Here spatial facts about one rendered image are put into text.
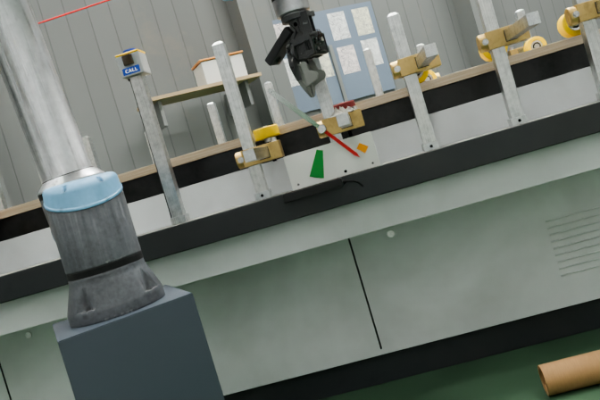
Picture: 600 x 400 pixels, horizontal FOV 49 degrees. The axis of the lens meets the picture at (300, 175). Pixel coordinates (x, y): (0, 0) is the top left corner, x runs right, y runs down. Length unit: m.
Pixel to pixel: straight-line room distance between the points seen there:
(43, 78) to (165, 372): 0.68
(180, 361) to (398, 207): 0.87
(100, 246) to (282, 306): 1.00
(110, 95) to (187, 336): 5.18
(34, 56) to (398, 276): 1.26
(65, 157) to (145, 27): 5.13
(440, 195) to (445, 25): 6.17
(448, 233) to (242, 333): 0.74
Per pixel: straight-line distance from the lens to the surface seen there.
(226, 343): 2.24
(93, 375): 1.27
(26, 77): 1.52
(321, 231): 1.91
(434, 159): 1.86
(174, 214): 1.96
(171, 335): 1.28
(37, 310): 2.19
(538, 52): 2.16
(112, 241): 1.30
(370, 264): 2.13
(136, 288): 1.30
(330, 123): 1.87
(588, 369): 1.90
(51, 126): 1.50
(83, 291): 1.32
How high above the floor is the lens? 0.79
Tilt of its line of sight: 2 degrees down
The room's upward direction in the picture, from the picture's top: 17 degrees counter-clockwise
